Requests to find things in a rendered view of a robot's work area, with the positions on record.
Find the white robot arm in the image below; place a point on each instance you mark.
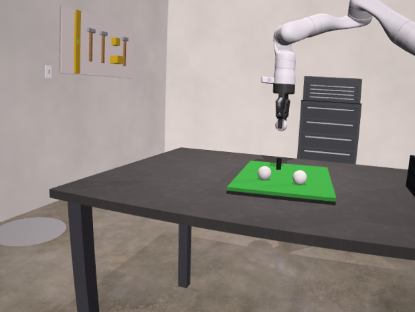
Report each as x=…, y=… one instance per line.
x=399, y=29

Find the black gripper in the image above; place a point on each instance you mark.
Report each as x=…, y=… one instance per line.
x=282, y=103

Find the green rectangular mat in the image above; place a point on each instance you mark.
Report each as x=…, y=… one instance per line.
x=317, y=189

